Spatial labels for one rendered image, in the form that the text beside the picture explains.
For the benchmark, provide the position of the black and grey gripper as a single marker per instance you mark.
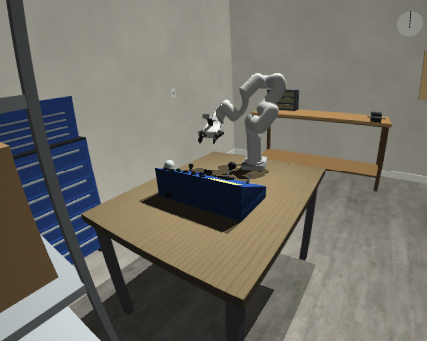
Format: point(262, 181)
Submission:
point(211, 131)

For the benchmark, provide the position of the blue console panel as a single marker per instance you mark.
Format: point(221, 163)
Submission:
point(220, 195)

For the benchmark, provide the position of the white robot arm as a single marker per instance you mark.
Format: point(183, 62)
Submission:
point(259, 124)

